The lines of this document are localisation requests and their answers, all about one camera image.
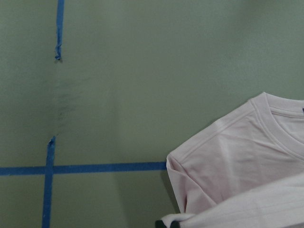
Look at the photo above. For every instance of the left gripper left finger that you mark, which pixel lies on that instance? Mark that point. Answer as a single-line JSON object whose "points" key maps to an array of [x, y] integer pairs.
{"points": [[160, 224]]}

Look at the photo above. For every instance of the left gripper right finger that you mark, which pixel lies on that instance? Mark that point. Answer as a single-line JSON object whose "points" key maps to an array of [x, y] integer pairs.
{"points": [[175, 224]]}

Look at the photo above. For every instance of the pink Snoopy t-shirt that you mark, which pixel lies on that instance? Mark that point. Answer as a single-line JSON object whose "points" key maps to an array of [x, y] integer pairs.
{"points": [[246, 170]]}

